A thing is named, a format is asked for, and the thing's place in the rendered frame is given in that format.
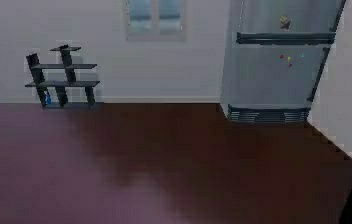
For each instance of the yellow fridge magnet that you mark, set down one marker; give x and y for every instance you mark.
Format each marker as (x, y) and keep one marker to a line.
(285, 23)

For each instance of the black stepped shelf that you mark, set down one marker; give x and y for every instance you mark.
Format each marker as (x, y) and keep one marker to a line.
(64, 83)

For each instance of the blue bottle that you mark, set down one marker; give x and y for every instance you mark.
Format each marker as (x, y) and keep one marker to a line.
(48, 98)

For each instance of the grey steel fridge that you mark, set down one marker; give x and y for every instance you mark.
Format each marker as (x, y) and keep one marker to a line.
(270, 80)

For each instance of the grey framed window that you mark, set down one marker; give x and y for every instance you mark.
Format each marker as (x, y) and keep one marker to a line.
(155, 20)

